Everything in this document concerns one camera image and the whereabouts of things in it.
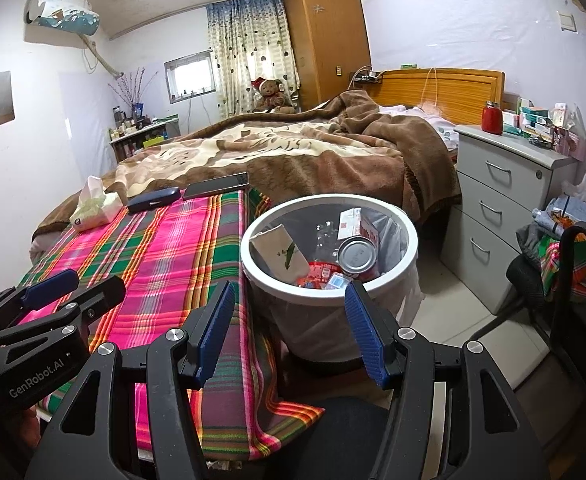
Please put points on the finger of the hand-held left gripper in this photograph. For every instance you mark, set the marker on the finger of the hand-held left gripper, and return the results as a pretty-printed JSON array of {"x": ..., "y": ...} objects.
[
  {"x": 98, "y": 297},
  {"x": 48, "y": 287}
]

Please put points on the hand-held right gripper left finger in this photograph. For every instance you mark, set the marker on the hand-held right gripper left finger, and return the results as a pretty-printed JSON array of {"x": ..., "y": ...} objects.
[{"x": 215, "y": 325}]

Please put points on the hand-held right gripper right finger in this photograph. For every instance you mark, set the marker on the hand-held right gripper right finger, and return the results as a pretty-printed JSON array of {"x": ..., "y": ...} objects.
[{"x": 365, "y": 330}]

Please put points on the white round trash bin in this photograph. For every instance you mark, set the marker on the white round trash bin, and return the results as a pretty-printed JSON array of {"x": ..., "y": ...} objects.
[{"x": 246, "y": 260}]

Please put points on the red snack packet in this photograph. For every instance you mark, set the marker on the red snack packet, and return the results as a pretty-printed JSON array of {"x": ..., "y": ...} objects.
[{"x": 355, "y": 257}]

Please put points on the red wrapper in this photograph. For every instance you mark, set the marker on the red wrapper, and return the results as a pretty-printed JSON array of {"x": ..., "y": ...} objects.
[{"x": 315, "y": 270}]

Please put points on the beige leaf print paper bag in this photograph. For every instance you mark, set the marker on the beige leaf print paper bag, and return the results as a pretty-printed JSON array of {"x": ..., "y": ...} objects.
[{"x": 278, "y": 255}]

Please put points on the clear plastic bottle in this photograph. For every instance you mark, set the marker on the clear plastic bottle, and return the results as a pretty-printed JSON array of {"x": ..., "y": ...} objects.
[{"x": 325, "y": 240}]

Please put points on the pink red carton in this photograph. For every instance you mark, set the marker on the pink red carton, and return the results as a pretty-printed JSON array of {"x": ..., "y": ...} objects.
[{"x": 355, "y": 222}]

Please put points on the soft tissue pack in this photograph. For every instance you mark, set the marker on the soft tissue pack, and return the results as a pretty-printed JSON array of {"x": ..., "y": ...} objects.
[{"x": 95, "y": 210}]

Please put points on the pink plaid cloth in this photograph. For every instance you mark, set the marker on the pink plaid cloth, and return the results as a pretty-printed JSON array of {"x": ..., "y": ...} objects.
[{"x": 173, "y": 245}]

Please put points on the dark blue glasses case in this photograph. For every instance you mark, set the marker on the dark blue glasses case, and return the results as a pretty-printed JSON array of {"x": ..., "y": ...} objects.
[{"x": 153, "y": 200}]

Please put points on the dark cloth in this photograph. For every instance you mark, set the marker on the dark cloth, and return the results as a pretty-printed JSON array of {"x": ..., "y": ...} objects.
[{"x": 323, "y": 435}]

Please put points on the black smartphone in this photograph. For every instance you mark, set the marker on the black smartphone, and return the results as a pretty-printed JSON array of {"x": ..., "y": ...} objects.
[{"x": 215, "y": 186}]

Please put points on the cluttered low shelf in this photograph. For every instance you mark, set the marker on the cluttered low shelf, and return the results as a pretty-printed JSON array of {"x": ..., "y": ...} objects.
[{"x": 143, "y": 140}]

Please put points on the grey drawer cabinet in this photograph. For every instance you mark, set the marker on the grey drawer cabinet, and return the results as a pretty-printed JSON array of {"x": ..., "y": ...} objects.
[{"x": 493, "y": 210}]

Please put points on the brown printed blanket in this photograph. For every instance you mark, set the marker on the brown printed blanket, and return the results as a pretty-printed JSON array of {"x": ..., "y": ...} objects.
[{"x": 298, "y": 160}]

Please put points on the vase with dried branches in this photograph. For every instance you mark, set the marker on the vase with dried branches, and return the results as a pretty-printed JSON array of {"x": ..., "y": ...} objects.
[{"x": 137, "y": 110}]

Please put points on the colourful clothes pile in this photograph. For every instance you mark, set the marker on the colourful clothes pile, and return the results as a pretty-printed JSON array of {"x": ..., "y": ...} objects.
[{"x": 568, "y": 265}]

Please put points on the pale pink pillow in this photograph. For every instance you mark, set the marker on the pale pink pillow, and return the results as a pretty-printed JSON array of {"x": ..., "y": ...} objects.
[{"x": 423, "y": 115}]

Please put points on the air conditioner pipe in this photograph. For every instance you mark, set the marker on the air conditioner pipe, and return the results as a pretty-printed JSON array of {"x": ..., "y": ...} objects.
[{"x": 103, "y": 62}]

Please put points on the small window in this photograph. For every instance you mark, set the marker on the small window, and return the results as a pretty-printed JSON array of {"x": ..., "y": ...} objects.
[{"x": 190, "y": 77}]

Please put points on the brown teddy bear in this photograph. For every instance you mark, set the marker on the brown teddy bear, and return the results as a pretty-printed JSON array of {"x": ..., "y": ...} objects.
[{"x": 270, "y": 92}]

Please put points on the red jar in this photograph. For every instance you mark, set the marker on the red jar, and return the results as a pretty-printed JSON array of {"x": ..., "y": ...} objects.
[{"x": 492, "y": 120}]

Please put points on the wooden headboard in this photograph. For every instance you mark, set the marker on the wooden headboard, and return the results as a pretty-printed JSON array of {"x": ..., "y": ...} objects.
[{"x": 463, "y": 92}]

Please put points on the pile of small boxes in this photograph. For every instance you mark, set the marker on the pile of small boxes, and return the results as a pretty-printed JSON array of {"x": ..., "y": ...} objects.
[{"x": 538, "y": 120}]

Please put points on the patterned curtain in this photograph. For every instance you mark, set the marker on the patterned curtain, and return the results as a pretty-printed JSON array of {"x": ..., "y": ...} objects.
[{"x": 248, "y": 55}]

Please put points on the covered air conditioner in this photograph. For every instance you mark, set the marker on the covered air conditioner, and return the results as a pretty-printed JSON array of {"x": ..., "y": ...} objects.
[{"x": 63, "y": 15}]

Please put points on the wooden wardrobe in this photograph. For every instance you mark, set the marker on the wooden wardrobe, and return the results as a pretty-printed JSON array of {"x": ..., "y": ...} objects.
[{"x": 323, "y": 35}]

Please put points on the wall switch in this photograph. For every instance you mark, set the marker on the wall switch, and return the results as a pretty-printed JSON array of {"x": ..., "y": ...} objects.
[{"x": 569, "y": 21}]

